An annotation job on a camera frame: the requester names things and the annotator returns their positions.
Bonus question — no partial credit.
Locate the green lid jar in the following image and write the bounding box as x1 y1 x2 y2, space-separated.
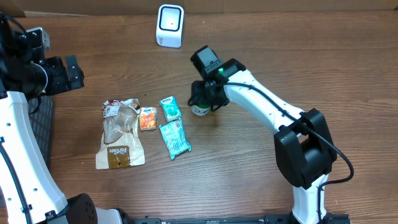
191 105 211 116

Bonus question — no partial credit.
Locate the small teal tissue packet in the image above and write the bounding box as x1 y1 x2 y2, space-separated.
159 96 182 122

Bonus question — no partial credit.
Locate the teal snack packet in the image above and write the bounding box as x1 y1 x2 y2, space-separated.
159 118 192 160

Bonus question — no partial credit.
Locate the orange tissue packet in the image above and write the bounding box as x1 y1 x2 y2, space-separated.
139 107 157 131

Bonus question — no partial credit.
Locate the brown paper bread bag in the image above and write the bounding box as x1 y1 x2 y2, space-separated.
95 98 146 170

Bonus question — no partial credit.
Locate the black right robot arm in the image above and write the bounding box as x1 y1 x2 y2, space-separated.
188 45 337 223

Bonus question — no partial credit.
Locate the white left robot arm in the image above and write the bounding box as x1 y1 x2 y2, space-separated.
1 21 131 223

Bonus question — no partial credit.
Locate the white barcode scanner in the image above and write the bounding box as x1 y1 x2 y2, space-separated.
155 4 185 48

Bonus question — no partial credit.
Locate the grey plastic mesh basket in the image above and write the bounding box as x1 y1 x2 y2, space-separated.
29 96 55 167

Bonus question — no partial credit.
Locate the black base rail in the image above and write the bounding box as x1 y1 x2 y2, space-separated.
132 213 351 224

